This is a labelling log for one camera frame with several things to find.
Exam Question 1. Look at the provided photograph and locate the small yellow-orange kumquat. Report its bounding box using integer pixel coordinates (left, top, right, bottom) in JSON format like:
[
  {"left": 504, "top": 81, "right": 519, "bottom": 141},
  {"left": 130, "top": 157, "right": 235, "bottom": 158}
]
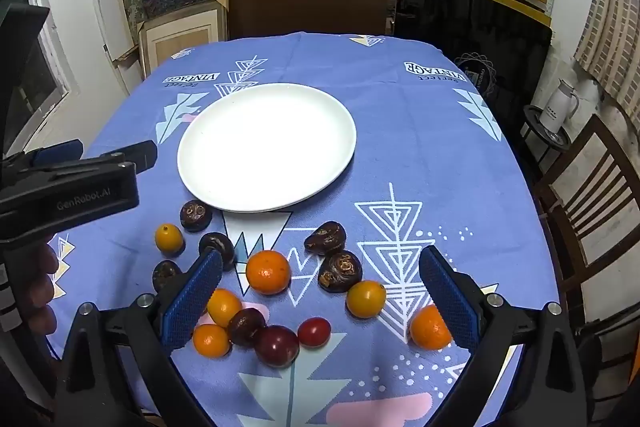
[
  {"left": 192, "top": 323, "right": 232, "bottom": 359},
  {"left": 155, "top": 223, "right": 185, "bottom": 254},
  {"left": 346, "top": 280, "right": 387, "bottom": 319},
  {"left": 206, "top": 288, "right": 244, "bottom": 329}
]

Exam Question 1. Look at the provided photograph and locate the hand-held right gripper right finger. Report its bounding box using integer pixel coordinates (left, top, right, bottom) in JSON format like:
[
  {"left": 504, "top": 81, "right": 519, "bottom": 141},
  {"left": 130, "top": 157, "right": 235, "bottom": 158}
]
[{"left": 419, "top": 246, "right": 588, "bottom": 427}]

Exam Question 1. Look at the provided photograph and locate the beige woven wall mat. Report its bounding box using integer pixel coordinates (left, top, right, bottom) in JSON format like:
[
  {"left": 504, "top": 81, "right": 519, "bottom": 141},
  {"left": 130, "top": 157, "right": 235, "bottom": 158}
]
[{"left": 575, "top": 0, "right": 640, "bottom": 128}]

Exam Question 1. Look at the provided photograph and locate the person's left hand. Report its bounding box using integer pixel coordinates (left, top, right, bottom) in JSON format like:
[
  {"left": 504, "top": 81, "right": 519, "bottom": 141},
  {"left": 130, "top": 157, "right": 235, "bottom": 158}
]
[{"left": 22, "top": 242, "right": 60, "bottom": 338}]

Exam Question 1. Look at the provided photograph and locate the white board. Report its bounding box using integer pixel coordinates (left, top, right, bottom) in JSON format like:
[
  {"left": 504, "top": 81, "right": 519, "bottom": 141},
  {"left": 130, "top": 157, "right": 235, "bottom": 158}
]
[{"left": 89, "top": 0, "right": 138, "bottom": 62}]

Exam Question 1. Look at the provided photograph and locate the white kettle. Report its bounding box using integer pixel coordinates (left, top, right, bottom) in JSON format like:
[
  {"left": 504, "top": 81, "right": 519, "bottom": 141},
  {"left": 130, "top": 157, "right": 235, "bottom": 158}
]
[{"left": 539, "top": 79, "right": 581, "bottom": 135}]

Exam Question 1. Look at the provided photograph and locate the bright red cherry tomato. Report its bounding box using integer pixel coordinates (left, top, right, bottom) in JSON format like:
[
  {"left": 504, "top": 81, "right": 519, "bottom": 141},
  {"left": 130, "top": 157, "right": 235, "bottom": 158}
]
[{"left": 297, "top": 317, "right": 332, "bottom": 348}]

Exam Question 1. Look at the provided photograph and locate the window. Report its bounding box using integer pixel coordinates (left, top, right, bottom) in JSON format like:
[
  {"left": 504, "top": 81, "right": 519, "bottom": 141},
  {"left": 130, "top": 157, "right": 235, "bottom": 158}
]
[{"left": 7, "top": 19, "right": 71, "bottom": 158}]

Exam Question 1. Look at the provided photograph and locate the dark red cherry tomato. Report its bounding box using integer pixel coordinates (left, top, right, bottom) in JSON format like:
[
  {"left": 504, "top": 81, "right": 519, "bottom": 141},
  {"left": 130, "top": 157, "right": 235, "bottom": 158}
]
[{"left": 254, "top": 325, "right": 301, "bottom": 369}]

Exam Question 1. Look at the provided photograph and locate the blue printed tablecloth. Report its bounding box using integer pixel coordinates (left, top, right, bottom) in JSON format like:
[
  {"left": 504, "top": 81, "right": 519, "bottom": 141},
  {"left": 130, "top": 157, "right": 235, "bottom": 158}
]
[{"left": 47, "top": 32, "right": 561, "bottom": 427}]

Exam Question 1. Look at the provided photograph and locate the white round plate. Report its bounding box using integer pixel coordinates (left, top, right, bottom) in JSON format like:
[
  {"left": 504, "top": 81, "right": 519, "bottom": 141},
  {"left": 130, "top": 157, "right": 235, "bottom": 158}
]
[{"left": 177, "top": 83, "right": 357, "bottom": 212}]

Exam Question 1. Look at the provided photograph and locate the orange mandarin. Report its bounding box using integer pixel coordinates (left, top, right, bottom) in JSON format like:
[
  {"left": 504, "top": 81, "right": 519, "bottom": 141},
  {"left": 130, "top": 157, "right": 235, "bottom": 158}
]
[
  {"left": 245, "top": 250, "right": 292, "bottom": 296},
  {"left": 410, "top": 305, "right": 453, "bottom": 351}
]

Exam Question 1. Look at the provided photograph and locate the black round stand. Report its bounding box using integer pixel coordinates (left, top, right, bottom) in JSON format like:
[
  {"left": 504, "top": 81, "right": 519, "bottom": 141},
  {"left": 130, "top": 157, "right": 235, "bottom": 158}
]
[{"left": 522, "top": 104, "right": 571, "bottom": 152}]

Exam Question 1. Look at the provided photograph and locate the dark brown water chestnut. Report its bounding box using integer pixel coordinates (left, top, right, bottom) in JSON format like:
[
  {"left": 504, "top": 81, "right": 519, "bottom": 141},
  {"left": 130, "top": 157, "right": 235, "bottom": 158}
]
[
  {"left": 180, "top": 200, "right": 213, "bottom": 233},
  {"left": 317, "top": 251, "right": 364, "bottom": 293},
  {"left": 198, "top": 232, "right": 236, "bottom": 270},
  {"left": 304, "top": 221, "right": 347, "bottom": 256},
  {"left": 152, "top": 260, "right": 183, "bottom": 293}
]

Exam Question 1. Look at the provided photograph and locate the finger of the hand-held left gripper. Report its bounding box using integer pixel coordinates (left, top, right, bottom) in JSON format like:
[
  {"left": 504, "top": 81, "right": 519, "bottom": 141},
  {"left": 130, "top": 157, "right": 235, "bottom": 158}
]
[
  {"left": 30, "top": 139, "right": 85, "bottom": 168},
  {"left": 97, "top": 140, "right": 158, "bottom": 172}
]

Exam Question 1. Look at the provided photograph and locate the brown wooden chair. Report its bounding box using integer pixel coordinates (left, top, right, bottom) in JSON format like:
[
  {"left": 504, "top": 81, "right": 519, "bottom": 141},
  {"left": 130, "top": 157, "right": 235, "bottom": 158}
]
[{"left": 532, "top": 114, "right": 640, "bottom": 303}]

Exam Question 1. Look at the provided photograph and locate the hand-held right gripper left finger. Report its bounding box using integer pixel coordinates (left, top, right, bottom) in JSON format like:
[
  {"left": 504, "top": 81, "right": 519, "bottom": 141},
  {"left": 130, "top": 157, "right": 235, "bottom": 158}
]
[{"left": 52, "top": 249, "right": 223, "bottom": 427}]

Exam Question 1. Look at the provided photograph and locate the brown cardboard panel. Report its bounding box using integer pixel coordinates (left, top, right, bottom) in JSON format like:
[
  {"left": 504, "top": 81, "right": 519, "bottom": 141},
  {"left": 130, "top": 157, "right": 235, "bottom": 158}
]
[{"left": 215, "top": 0, "right": 398, "bottom": 42}]

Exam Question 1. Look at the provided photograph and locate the black glass panel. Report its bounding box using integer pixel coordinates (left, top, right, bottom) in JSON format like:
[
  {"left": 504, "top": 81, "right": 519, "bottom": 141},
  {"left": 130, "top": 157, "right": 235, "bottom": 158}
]
[{"left": 392, "top": 0, "right": 553, "bottom": 168}]

